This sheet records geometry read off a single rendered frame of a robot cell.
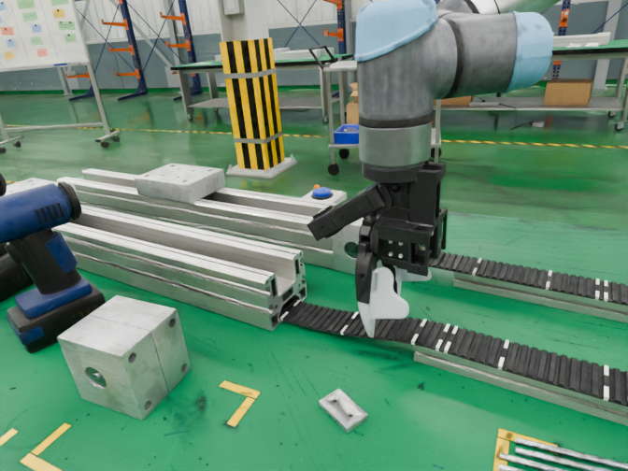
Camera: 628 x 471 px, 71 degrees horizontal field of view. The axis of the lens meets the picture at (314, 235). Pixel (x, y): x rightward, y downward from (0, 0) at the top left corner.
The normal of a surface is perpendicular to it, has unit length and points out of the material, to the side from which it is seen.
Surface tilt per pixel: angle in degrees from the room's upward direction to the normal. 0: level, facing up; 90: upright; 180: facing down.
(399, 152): 90
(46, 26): 90
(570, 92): 89
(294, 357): 0
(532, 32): 59
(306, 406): 0
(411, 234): 90
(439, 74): 101
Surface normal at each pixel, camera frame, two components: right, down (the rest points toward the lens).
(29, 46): -0.11, 0.44
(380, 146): -0.54, 0.40
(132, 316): -0.07, -0.90
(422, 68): 0.25, 0.46
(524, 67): 0.28, 0.64
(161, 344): 0.91, 0.11
